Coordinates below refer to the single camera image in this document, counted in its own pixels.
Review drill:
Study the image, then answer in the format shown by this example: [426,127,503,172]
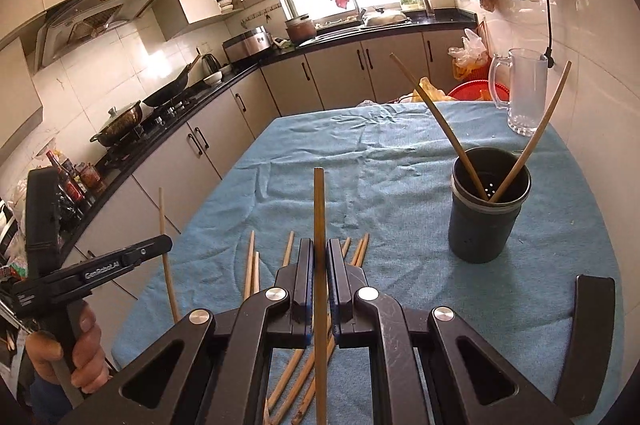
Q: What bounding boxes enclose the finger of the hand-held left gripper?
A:
[116,235,173,268]

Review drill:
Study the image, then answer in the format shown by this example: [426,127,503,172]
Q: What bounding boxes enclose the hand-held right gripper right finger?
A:
[326,237,576,425]

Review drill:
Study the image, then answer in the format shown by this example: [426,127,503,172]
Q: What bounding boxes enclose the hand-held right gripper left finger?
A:
[60,237,316,425]

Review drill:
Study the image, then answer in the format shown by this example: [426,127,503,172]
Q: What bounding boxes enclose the slender wooden chopstick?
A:
[389,53,487,200]
[489,61,572,204]
[313,168,329,425]
[158,188,180,324]

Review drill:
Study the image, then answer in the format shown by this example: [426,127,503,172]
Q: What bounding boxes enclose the bunch of wooden chopsticks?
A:
[243,230,371,425]

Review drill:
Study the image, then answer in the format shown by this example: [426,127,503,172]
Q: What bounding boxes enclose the dark grey utensil holder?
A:
[447,146,532,264]

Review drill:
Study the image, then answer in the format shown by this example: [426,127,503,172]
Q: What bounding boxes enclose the person's left hand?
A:
[25,302,112,391]

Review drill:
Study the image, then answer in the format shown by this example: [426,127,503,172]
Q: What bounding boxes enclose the dark sauce bottle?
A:
[46,150,83,206]

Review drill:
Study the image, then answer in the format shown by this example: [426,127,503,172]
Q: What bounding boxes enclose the chili sauce jar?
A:
[80,162,107,196]

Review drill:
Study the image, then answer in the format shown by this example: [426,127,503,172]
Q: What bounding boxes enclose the beige lower kitchen cabinets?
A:
[75,30,476,306]

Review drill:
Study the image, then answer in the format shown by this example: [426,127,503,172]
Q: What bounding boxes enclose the blue towel table cover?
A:
[111,100,626,425]

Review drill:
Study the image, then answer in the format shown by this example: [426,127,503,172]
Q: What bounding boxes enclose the steel pot with glass lid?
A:
[90,101,144,148]

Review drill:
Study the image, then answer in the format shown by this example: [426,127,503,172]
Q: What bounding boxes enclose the gas stove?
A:
[100,92,201,161]

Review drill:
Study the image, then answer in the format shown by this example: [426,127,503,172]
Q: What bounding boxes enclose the black wok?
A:
[142,54,203,107]

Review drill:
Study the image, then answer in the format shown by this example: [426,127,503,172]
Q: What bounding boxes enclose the steel range hood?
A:
[34,0,181,71]

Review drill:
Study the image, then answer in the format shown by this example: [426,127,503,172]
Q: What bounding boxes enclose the yellow plastic bag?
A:
[411,76,457,102]

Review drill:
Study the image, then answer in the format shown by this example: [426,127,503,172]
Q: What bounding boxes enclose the steel rice cooker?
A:
[222,26,273,64]

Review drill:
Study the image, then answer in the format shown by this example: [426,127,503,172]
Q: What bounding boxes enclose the red plastic basin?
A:
[446,80,511,102]

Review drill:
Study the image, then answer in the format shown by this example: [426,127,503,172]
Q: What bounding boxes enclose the black flat panel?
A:
[567,275,617,418]

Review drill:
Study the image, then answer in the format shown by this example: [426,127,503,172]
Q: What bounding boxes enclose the brown clay pot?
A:
[285,14,317,45]

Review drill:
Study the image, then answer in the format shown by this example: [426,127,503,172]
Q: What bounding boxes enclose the clear glass mug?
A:
[488,48,549,137]

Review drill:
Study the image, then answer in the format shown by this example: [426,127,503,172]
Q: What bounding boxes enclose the white plastic bag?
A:
[447,28,488,68]

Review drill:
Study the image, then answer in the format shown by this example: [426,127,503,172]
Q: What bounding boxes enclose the steel pan lid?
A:
[361,6,412,27]

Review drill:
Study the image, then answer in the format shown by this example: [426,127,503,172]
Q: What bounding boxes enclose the black kitchen countertop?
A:
[50,12,476,251]

